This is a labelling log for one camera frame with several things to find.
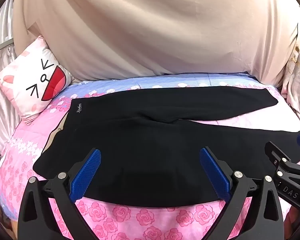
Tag person's right hand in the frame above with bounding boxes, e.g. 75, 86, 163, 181
283, 204, 300, 240

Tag cartoon cat face pillow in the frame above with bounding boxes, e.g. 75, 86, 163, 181
0, 35, 74, 125

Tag cream floral quilt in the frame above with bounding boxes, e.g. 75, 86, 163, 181
281, 22, 300, 132

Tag pink rose print bedsheet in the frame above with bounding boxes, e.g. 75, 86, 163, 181
0, 72, 300, 240

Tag grey metal rail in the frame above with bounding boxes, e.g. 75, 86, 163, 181
0, 40, 15, 57

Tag black pants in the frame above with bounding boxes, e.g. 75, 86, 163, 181
32, 87, 300, 208

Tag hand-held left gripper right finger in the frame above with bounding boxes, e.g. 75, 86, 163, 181
199, 147, 284, 240

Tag beige fabric drape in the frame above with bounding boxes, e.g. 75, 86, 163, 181
14, 0, 299, 83

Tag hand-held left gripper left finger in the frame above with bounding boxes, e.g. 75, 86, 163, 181
17, 149, 102, 240

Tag white satin cloth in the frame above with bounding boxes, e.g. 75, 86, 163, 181
0, 0, 24, 180

